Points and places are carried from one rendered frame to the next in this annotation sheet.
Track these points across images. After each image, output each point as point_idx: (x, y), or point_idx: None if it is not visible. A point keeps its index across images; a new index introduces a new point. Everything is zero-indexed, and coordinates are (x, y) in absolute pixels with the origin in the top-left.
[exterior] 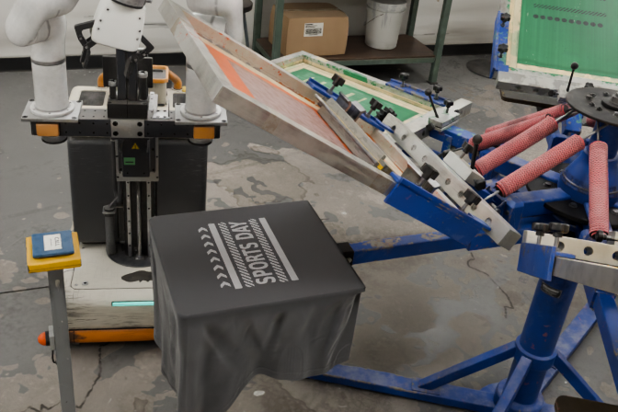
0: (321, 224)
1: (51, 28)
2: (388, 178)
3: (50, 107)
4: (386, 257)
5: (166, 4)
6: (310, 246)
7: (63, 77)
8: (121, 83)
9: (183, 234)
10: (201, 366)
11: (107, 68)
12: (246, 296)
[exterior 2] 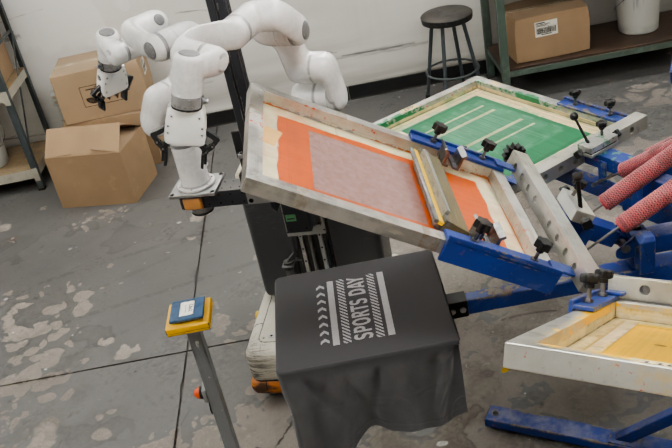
0: (436, 275)
1: None
2: (436, 237)
3: (191, 184)
4: (507, 304)
5: (249, 89)
6: (418, 298)
7: (198, 156)
8: None
9: (301, 293)
10: (312, 418)
11: (236, 142)
12: (340, 352)
